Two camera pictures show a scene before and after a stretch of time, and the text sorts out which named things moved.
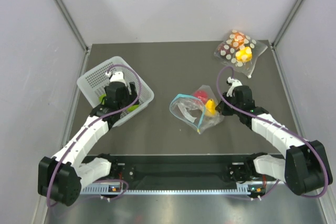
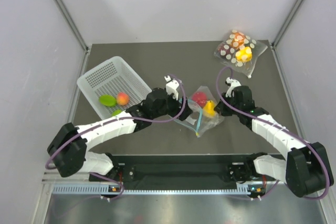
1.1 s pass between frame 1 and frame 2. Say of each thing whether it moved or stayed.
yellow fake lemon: stayed
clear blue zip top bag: moved
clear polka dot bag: stayed
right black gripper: stayed
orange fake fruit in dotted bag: stayed
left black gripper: moved
